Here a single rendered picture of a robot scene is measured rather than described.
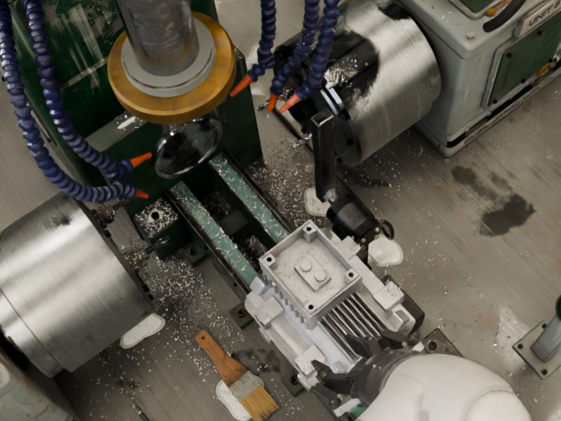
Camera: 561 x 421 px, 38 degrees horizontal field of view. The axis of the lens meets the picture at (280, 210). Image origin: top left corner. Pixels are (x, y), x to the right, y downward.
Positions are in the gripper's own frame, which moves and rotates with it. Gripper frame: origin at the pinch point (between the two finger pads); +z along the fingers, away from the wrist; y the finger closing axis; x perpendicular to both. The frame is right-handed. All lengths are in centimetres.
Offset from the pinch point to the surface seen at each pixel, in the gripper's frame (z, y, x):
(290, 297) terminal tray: 11.1, -0.9, -8.4
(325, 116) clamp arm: 9.0, -19.8, -27.2
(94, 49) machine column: 31, -1, -56
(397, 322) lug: 9.7, -11.8, 3.9
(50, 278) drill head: 21.4, 25.3, -30.2
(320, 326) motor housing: 11.9, -2.3, -2.1
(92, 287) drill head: 21.4, 21.2, -25.6
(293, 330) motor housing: 16.4, 0.8, -3.0
